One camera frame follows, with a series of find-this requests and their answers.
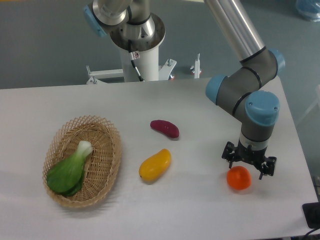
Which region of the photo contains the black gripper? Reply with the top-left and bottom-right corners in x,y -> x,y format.
221,140 -> 277,180

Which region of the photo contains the orange fruit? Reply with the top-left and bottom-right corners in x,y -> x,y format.
226,166 -> 252,191

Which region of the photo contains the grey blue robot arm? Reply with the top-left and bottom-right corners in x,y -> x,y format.
83,0 -> 285,176

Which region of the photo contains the black device at edge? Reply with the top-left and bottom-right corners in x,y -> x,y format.
302,202 -> 320,229

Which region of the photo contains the purple sweet potato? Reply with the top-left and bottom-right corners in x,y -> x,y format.
150,119 -> 180,139

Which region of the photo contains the yellow mango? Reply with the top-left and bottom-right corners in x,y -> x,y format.
138,148 -> 172,184

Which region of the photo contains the woven wicker basket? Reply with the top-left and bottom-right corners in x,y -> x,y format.
42,115 -> 122,208

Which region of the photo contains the blue plastic bag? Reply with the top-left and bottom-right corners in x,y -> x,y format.
295,0 -> 320,22

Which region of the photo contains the green bok choy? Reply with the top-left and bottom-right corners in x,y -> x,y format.
46,140 -> 93,197

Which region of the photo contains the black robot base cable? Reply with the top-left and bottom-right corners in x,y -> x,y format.
127,39 -> 145,82

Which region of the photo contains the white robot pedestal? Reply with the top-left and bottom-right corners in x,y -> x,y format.
85,14 -> 203,85

